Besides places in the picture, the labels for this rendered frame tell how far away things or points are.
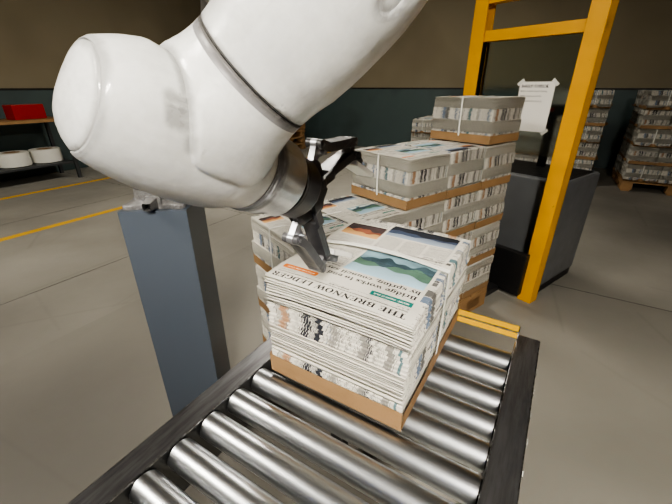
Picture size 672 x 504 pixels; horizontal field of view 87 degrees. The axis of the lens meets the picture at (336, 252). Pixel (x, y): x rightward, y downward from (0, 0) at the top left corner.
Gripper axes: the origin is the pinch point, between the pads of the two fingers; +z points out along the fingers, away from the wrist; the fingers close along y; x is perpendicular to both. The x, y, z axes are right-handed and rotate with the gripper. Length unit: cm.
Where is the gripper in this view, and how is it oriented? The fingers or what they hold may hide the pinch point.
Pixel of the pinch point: (352, 213)
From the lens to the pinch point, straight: 58.8
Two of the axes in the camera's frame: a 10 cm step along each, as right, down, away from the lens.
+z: 4.6, 0.9, 8.8
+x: 8.5, 2.3, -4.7
